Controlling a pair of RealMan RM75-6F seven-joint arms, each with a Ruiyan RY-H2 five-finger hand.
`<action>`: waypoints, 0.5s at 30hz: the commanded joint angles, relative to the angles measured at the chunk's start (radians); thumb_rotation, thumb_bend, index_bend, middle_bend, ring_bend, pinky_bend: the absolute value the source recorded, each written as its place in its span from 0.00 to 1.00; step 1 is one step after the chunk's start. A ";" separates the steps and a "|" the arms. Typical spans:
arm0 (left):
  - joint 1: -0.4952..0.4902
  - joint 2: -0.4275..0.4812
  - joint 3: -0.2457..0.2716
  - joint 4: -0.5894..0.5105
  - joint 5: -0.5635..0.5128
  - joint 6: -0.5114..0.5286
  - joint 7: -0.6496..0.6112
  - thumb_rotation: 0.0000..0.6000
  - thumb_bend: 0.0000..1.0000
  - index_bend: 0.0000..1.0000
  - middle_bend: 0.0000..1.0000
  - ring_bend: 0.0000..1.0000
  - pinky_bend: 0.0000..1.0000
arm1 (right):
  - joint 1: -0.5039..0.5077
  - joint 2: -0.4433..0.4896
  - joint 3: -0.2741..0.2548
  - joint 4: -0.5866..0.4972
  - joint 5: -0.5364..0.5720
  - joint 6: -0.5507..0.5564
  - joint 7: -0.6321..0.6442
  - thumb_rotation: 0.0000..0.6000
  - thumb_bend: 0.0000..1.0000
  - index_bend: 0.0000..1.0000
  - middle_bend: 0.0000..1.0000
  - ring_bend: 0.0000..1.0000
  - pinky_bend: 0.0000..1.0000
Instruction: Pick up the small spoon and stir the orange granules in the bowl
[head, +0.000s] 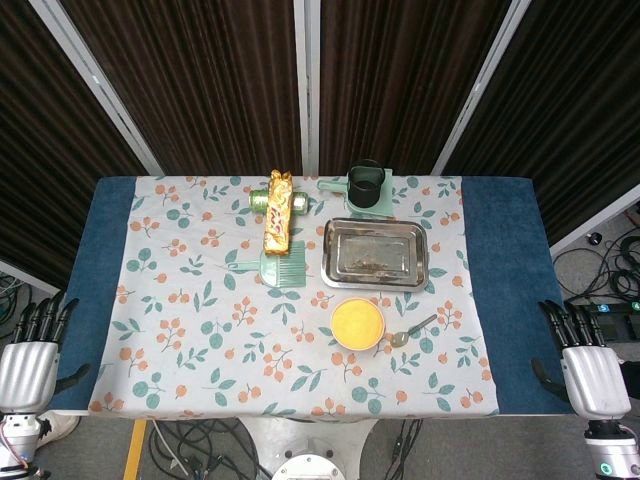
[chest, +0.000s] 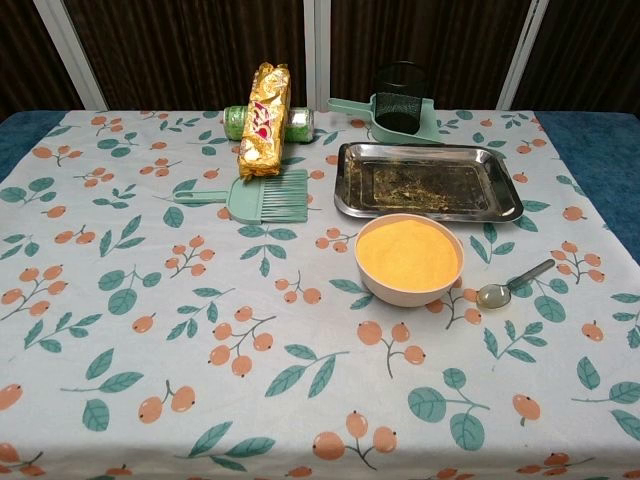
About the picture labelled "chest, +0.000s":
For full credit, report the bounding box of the translucent grey plastic spoon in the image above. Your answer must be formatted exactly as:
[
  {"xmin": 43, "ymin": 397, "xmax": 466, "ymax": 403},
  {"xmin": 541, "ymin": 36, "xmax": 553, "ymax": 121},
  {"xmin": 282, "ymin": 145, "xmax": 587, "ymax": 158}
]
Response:
[{"xmin": 476, "ymin": 258, "xmax": 557, "ymax": 307}]

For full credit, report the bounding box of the beige round bowl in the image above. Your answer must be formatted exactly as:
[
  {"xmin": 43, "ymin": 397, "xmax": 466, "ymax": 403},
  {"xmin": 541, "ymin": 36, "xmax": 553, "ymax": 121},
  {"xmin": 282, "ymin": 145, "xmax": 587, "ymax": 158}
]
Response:
[{"xmin": 355, "ymin": 213, "xmax": 465, "ymax": 308}]

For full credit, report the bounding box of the stainless steel rectangular tray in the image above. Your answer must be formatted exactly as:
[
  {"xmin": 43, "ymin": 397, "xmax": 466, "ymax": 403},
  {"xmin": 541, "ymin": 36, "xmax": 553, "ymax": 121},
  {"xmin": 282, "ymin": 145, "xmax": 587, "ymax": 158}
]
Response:
[{"xmin": 333, "ymin": 141, "xmax": 524, "ymax": 221}]

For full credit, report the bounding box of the mint green plastic brush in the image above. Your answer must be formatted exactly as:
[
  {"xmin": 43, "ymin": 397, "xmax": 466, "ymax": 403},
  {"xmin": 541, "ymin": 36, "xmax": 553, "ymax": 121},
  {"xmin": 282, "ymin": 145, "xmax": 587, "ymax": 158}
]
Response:
[{"xmin": 173, "ymin": 168, "xmax": 310, "ymax": 225}]

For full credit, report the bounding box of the gold foil snack packet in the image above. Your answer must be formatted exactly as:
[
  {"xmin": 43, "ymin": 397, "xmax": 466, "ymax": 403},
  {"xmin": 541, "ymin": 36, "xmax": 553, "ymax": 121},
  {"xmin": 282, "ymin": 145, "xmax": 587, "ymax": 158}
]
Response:
[{"xmin": 238, "ymin": 62, "xmax": 292, "ymax": 180}]

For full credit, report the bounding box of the dark green cup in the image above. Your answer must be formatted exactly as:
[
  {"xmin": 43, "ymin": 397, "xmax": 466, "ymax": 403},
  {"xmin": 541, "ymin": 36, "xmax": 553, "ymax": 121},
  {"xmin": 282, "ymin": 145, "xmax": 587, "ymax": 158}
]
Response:
[{"xmin": 326, "ymin": 92, "xmax": 443, "ymax": 146}]

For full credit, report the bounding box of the green drink can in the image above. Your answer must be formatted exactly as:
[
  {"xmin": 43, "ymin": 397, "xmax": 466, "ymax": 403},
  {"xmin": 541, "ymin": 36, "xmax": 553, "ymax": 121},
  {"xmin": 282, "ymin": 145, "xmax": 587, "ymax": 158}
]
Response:
[{"xmin": 223, "ymin": 105, "xmax": 315, "ymax": 144}]

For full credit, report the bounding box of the black mesh pen holder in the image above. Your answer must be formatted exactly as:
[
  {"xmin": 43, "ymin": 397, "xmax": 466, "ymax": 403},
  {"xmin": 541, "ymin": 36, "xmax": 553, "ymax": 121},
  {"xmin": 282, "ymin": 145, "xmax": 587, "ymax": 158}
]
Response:
[{"xmin": 374, "ymin": 61, "xmax": 427, "ymax": 135}]

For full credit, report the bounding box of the floral fruit print tablecloth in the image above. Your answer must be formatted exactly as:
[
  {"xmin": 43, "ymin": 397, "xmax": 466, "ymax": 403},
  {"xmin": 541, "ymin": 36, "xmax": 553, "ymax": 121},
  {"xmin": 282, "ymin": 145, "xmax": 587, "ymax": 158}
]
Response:
[{"xmin": 0, "ymin": 108, "xmax": 640, "ymax": 480}]

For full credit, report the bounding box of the dark fabric partition panel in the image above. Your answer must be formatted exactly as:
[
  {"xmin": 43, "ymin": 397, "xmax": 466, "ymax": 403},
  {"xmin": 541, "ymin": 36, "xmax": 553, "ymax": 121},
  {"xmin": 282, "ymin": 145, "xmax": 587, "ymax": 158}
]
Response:
[
  {"xmin": 317, "ymin": 0, "xmax": 549, "ymax": 111},
  {"xmin": 499, "ymin": 0, "xmax": 640, "ymax": 112},
  {"xmin": 34, "ymin": 0, "xmax": 319, "ymax": 111},
  {"xmin": 0, "ymin": 0, "xmax": 96, "ymax": 121}
]

